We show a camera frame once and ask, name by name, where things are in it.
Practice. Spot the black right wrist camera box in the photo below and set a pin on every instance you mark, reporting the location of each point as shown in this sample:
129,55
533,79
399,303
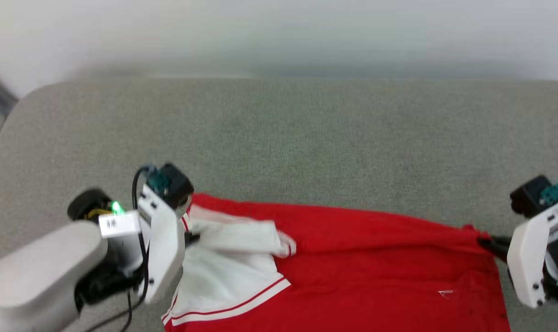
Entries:
534,196

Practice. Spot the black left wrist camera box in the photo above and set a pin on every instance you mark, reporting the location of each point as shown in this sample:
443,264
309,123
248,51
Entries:
173,184

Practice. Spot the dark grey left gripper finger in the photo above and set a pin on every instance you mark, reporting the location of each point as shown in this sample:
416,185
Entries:
193,238

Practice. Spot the white paper label tag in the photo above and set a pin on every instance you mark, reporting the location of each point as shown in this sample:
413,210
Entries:
118,224

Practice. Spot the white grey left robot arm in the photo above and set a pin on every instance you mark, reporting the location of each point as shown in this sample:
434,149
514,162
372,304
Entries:
39,272

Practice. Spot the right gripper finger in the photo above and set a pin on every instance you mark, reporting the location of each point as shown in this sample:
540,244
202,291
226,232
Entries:
497,246

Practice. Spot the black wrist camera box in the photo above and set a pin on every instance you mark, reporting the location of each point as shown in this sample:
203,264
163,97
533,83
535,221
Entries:
534,196
173,184

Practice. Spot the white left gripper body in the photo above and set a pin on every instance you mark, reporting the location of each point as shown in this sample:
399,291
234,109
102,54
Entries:
163,249

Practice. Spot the grey fabric sofa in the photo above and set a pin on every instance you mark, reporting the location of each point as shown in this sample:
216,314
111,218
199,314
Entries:
306,138

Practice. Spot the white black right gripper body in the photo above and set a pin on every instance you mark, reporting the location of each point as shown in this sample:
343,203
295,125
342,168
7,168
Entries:
530,258

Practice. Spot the red white basketball jersey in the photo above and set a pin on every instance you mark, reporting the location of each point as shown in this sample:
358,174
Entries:
375,272

